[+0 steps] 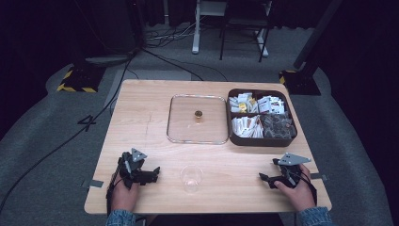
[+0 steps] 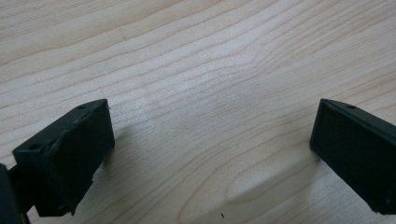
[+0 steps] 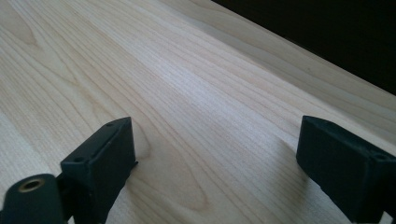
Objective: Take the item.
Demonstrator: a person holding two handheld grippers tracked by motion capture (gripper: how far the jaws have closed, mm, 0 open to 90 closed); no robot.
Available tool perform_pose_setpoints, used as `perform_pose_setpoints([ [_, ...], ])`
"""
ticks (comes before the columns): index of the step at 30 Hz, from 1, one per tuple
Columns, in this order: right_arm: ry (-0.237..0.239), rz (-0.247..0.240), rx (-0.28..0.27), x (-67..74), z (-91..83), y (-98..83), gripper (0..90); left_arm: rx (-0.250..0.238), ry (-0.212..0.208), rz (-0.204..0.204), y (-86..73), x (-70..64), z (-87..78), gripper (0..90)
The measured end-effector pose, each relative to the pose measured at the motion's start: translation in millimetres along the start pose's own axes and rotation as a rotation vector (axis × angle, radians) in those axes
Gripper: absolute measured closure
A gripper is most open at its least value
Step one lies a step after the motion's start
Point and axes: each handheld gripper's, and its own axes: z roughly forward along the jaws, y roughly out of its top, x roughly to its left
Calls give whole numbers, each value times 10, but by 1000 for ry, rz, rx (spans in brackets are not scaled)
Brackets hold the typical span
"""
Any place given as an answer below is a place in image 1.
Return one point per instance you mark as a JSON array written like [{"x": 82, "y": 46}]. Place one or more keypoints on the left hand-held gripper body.
[{"x": 130, "y": 168}]

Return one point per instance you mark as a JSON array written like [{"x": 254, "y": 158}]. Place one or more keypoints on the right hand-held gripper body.
[{"x": 291, "y": 169}]

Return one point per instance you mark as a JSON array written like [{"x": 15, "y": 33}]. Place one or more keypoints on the person's right hand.
[{"x": 298, "y": 196}]

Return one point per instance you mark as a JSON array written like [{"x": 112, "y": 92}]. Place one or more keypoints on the person's left hand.
[{"x": 124, "y": 197}]

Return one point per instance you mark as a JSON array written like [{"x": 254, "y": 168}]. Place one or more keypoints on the grey tape strip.
[
  {"x": 93, "y": 183},
  {"x": 319, "y": 176}
]

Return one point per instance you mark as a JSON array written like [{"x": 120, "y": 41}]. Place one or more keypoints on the brown compartment box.
[{"x": 260, "y": 142}]

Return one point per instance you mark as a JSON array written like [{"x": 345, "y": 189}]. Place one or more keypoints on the clear plastic cup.
[{"x": 191, "y": 179}]

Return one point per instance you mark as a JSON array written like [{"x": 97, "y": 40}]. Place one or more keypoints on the pile of dark grey packets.
[{"x": 278, "y": 126}]

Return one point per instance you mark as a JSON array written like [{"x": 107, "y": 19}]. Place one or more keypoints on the pile of white red-print packets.
[{"x": 247, "y": 127}]

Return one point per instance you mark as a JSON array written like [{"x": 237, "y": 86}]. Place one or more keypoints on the pile of white dark-print packets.
[{"x": 271, "y": 104}]

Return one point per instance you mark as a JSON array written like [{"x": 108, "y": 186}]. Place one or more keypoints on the square glass lid gold knob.
[{"x": 198, "y": 119}]

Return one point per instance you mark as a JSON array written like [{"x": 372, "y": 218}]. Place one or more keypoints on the pile of white yellow packets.
[{"x": 243, "y": 103}]

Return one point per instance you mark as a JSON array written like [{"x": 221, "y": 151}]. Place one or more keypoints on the black stand yellow striped base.
[
  {"x": 82, "y": 78},
  {"x": 302, "y": 80}
]

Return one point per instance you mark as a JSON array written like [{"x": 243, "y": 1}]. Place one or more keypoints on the black metal chair frame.
[{"x": 243, "y": 28}]

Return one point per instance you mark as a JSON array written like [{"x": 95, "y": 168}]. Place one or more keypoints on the white desk leg frame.
[{"x": 200, "y": 28}]

